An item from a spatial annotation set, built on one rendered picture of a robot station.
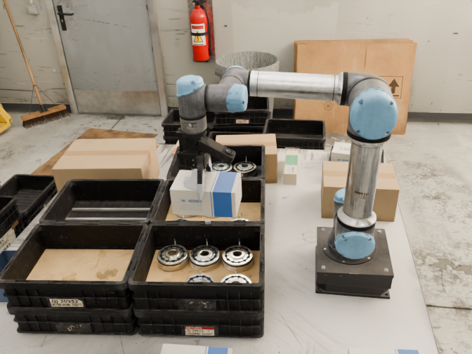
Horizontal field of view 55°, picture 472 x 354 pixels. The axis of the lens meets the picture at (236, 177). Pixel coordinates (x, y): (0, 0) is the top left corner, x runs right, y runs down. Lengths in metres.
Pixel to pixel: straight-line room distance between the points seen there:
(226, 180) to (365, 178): 0.41
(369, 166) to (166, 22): 3.55
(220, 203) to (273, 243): 0.52
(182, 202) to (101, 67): 3.66
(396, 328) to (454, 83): 3.43
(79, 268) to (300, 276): 0.77
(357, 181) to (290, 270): 0.54
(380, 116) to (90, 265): 1.05
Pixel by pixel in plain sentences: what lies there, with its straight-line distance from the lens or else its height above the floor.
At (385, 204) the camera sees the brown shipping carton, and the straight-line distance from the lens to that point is 1.98.
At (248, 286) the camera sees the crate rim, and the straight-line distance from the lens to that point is 1.34.
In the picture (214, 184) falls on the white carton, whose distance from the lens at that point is 1.39.
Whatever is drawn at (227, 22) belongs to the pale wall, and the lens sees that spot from 4.48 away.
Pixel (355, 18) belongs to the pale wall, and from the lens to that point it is 4.43.
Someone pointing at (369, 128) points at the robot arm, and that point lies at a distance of 1.22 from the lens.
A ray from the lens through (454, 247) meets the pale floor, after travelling 3.16.
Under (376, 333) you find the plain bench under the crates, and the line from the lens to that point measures 1.57.
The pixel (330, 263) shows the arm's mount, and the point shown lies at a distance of 1.62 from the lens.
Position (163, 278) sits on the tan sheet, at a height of 0.83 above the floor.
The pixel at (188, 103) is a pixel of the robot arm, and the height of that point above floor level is 1.40.
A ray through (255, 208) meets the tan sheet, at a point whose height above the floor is 0.83.
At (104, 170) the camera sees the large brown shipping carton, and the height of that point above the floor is 0.89.
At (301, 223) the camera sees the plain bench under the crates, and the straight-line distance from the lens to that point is 1.96.
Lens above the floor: 1.86
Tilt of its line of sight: 30 degrees down
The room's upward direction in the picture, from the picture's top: 3 degrees counter-clockwise
